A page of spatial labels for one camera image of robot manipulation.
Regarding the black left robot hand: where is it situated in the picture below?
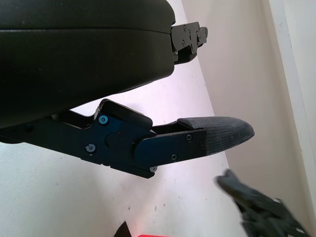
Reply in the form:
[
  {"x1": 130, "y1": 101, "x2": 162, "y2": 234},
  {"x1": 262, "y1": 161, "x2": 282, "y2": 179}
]
[{"x1": 0, "y1": 0, "x2": 255, "y2": 180}]

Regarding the black tape strip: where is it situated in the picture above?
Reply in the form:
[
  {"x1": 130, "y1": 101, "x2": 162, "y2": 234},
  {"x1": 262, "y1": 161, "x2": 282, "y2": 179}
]
[{"x1": 112, "y1": 221, "x2": 133, "y2": 237}]

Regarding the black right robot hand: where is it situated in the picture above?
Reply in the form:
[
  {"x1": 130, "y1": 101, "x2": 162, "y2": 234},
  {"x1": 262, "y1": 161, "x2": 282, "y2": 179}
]
[{"x1": 213, "y1": 169, "x2": 312, "y2": 237}]

